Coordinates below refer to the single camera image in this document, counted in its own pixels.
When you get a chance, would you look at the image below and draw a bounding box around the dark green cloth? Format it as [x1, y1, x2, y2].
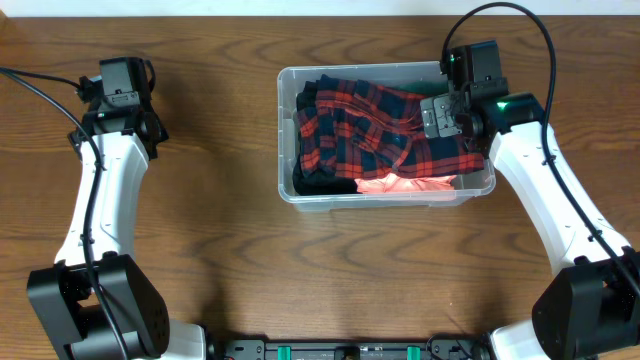
[396, 81, 448, 97]

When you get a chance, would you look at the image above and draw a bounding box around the pink garment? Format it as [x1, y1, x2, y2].
[355, 173, 456, 194]

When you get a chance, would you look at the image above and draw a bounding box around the red plaid flannel shirt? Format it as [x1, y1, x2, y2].
[296, 75, 485, 180]

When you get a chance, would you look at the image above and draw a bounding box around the large black garment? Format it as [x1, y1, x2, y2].
[292, 82, 358, 196]

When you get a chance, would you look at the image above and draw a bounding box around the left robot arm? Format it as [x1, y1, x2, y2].
[27, 57, 208, 359]

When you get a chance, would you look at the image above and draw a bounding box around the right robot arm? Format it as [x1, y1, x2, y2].
[421, 41, 639, 359]

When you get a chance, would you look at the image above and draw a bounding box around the clear plastic storage bin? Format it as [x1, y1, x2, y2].
[277, 61, 496, 212]

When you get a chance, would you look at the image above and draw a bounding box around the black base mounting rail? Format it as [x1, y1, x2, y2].
[210, 336, 495, 360]

